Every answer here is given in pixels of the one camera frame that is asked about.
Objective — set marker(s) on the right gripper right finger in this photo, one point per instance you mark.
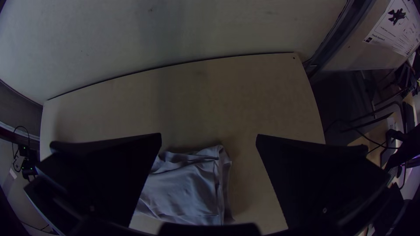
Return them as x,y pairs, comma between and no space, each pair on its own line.
321,183

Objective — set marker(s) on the white paper poster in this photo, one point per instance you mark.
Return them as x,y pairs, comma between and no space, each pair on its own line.
393,29

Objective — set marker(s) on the grey t-shirt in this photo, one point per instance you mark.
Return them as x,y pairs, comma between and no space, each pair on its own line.
187,187

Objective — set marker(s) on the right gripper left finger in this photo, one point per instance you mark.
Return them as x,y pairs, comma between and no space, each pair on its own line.
98,177

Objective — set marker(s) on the pale wooden side table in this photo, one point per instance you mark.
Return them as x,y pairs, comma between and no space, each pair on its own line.
377,136

